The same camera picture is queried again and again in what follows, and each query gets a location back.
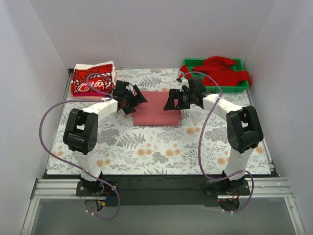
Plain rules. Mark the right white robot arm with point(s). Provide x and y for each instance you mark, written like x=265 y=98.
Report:
x=244 y=131

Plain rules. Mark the green plastic bin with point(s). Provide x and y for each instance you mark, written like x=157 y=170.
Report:
x=236 y=89

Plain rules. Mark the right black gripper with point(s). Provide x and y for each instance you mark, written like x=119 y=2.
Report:
x=176 y=98

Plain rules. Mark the red t shirt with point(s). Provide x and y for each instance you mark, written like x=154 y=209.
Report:
x=227 y=72

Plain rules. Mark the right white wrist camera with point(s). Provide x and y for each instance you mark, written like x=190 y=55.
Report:
x=183 y=83

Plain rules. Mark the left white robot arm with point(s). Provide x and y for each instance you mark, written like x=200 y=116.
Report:
x=81 y=130

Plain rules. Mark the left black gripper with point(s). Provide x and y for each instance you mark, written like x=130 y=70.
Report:
x=132 y=99

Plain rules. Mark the folded white shirt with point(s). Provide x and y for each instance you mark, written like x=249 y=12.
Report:
x=81 y=71

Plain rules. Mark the pink t shirt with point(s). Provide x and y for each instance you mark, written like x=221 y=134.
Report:
x=151 y=113

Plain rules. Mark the floral patterned table mat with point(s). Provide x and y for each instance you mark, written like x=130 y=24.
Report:
x=123 y=148

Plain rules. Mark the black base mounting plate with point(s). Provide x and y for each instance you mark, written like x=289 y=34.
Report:
x=165 y=190

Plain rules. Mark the folded magenta shirt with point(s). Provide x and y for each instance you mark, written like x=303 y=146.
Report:
x=87 y=94

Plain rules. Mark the folded red printed shirt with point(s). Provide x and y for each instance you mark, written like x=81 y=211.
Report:
x=94 y=81

